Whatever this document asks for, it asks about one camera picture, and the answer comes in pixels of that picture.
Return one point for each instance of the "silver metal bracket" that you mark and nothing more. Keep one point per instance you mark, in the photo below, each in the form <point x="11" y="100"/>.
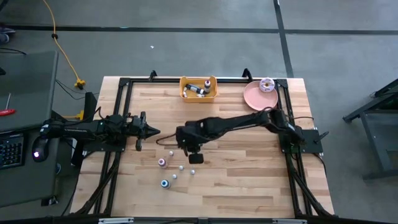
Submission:
<point x="115" y="220"/>
<point x="289" y="221"/>

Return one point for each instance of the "person's shoe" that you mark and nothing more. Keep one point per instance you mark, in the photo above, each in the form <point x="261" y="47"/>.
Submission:
<point x="4" y="30"/>
<point x="3" y="38"/>

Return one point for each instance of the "pink round plate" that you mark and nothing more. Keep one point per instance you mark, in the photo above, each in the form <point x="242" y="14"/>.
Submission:
<point x="259" y="96"/>

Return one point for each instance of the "yellow power plug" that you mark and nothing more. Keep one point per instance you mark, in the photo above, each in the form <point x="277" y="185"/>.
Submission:
<point x="79" y="115"/>

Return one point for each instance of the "grey desk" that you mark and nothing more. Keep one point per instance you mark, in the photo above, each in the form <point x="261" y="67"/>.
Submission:
<point x="28" y="87"/>

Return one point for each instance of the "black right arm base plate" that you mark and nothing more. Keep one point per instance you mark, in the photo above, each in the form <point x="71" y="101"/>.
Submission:
<point x="311" y="140"/>

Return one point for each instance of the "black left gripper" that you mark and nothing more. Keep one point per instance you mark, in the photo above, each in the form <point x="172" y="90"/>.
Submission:
<point x="136" y="126"/>

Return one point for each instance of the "blue food coloring bottle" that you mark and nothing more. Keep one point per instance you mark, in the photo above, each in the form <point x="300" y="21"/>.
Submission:
<point x="165" y="183"/>

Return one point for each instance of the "black desk caster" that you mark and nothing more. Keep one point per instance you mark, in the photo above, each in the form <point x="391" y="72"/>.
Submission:
<point x="49" y="200"/>

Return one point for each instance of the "black computer mouse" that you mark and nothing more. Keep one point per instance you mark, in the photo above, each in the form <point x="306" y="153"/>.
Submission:
<point x="40" y="149"/>

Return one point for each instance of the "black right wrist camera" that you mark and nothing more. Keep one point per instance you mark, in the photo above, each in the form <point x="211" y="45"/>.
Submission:
<point x="196" y="158"/>

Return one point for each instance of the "black power box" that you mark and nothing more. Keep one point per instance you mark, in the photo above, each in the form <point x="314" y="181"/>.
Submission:
<point x="90" y="105"/>

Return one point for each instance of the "orange plastic bin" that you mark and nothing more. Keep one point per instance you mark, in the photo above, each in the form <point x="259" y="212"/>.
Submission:
<point x="199" y="99"/>

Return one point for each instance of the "black monitor base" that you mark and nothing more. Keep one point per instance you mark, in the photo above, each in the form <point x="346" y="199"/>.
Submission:
<point x="2" y="71"/>

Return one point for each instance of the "backlit black keyboard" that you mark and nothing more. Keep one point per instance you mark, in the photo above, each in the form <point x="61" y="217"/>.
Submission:
<point x="11" y="152"/>

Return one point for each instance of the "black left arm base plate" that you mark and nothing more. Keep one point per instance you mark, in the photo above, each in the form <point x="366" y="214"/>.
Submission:
<point x="105" y="147"/>

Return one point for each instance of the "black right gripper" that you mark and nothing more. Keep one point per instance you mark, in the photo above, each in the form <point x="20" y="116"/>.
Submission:
<point x="192" y="133"/>

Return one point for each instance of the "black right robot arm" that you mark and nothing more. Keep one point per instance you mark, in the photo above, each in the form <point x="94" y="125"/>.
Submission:
<point x="242" y="121"/>

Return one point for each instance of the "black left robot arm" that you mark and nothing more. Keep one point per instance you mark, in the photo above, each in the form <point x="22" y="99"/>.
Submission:
<point x="77" y="130"/>

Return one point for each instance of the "black aluminium table frame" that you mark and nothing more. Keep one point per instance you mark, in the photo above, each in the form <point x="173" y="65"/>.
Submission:
<point x="119" y="99"/>

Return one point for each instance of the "black metal cart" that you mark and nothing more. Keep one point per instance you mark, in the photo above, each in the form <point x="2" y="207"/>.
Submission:
<point x="374" y="140"/>

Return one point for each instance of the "black food coloring bottle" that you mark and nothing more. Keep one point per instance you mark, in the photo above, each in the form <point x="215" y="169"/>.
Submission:
<point x="194" y="89"/>

